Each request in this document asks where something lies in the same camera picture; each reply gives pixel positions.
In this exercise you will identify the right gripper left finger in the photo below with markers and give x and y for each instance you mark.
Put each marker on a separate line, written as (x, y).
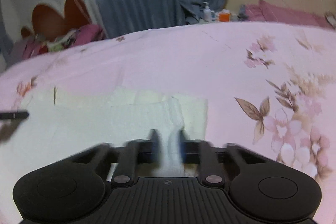
(149, 149)

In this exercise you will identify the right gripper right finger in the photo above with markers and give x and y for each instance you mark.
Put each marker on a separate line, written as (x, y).
(188, 149)

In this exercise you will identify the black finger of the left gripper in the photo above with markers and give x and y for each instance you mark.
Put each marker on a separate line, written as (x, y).
(14, 115)

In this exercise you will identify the white knitted garment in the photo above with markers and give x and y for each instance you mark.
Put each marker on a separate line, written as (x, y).
(61, 124)

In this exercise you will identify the red white heart headboard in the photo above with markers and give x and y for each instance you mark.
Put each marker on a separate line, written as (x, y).
(52, 21)

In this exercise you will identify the pink floral bed sheet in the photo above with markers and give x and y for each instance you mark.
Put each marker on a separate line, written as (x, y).
(270, 87)

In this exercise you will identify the white pump bottle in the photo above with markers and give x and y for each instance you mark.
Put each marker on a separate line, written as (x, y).
(207, 13)

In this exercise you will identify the orange jar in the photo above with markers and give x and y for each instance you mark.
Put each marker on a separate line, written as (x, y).
(224, 16)

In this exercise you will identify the magenta pillow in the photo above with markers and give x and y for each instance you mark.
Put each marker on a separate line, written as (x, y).
(266, 12)

